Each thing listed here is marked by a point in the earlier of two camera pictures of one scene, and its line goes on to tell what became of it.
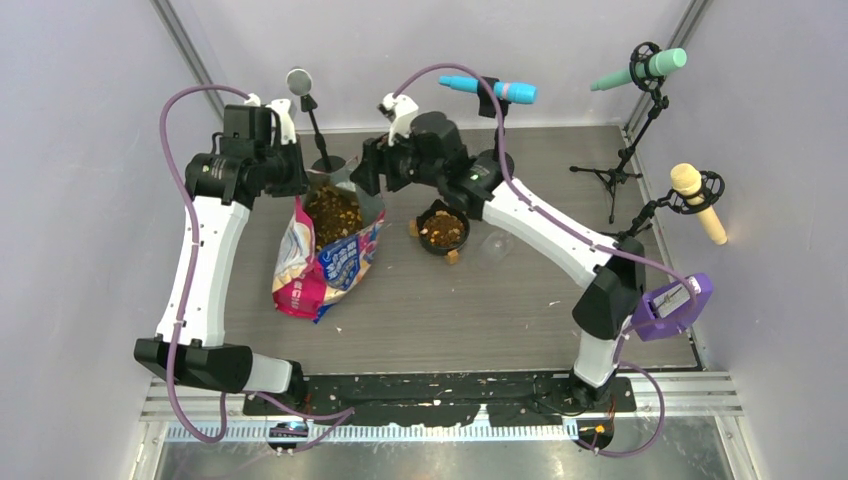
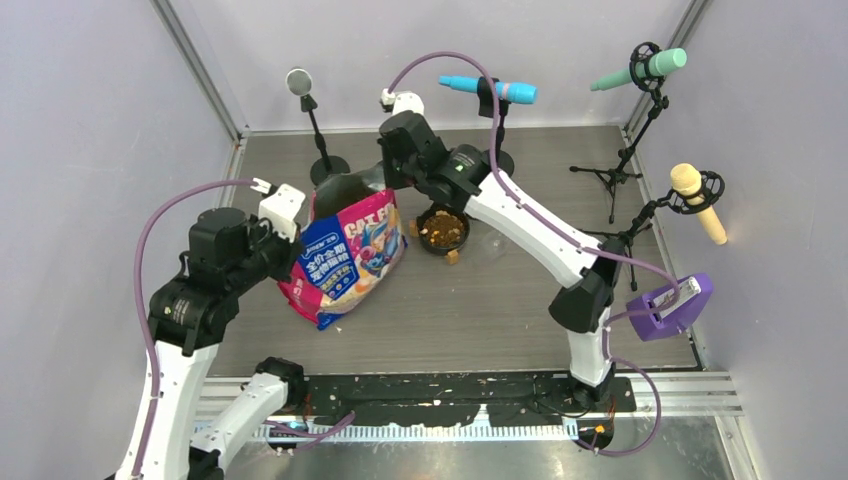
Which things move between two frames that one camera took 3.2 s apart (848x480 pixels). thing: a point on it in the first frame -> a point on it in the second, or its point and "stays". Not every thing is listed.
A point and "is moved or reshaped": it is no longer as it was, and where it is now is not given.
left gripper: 299,183 -> 288,250
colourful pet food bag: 330,244 is moved or reshaped
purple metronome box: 669,309 stays
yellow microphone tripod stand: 712,188 stays
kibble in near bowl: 443,228 stays
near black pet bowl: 441,228 stays
